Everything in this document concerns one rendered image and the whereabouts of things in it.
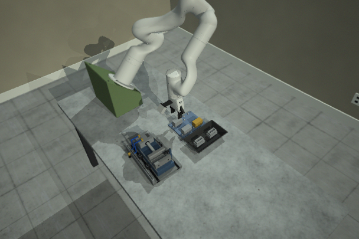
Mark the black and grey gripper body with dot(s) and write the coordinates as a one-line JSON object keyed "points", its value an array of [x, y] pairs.
{"points": [[177, 103]]}

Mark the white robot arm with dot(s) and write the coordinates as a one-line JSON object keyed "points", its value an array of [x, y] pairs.
{"points": [[149, 31]]}

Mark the yellow rectangular block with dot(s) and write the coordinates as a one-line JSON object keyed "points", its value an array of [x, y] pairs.
{"points": [[197, 122]]}

